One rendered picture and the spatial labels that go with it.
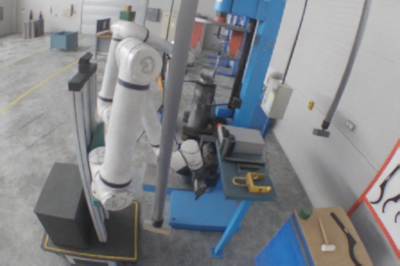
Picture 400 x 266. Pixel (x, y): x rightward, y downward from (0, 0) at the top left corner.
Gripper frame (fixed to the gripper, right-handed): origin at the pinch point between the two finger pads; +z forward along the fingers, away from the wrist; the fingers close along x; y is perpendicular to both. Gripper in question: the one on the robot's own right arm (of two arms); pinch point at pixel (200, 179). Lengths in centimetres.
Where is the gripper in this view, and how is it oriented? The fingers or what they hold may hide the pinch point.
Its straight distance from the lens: 133.3
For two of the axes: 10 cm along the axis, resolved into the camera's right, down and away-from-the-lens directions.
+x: 3.1, 6.0, -7.4
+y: -9.4, 3.2, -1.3
